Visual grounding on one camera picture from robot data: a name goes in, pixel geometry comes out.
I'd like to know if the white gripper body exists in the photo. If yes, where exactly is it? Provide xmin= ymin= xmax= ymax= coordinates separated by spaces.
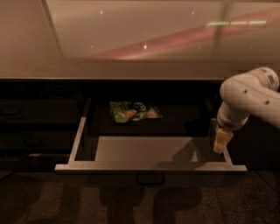
xmin=217 ymin=102 xmax=249 ymax=131

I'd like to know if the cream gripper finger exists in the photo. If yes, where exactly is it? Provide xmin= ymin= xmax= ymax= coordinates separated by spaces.
xmin=213 ymin=128 xmax=234 ymax=153

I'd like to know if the dark drawer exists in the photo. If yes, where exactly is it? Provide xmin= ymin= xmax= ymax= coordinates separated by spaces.
xmin=55 ymin=99 xmax=247 ymax=187
xmin=0 ymin=100 xmax=79 ymax=124
xmin=0 ymin=131 xmax=74 ymax=150
xmin=0 ymin=153 xmax=69 ymax=172

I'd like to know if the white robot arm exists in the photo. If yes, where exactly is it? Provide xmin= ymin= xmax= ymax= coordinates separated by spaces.
xmin=213 ymin=67 xmax=280 ymax=153

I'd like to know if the glossy counter top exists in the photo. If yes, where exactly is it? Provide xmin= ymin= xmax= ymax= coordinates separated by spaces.
xmin=0 ymin=0 xmax=280 ymax=81

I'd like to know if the green snack bag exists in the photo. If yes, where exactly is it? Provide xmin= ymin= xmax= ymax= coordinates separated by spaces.
xmin=109 ymin=101 xmax=163 ymax=123

